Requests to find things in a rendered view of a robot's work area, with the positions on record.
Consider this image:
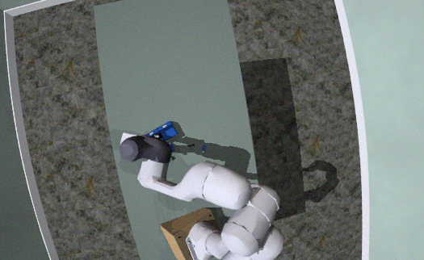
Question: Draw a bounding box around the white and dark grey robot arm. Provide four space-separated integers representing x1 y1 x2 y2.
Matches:
120 132 284 260

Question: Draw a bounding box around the blue rack of three bins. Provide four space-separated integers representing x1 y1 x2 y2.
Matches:
146 121 178 141

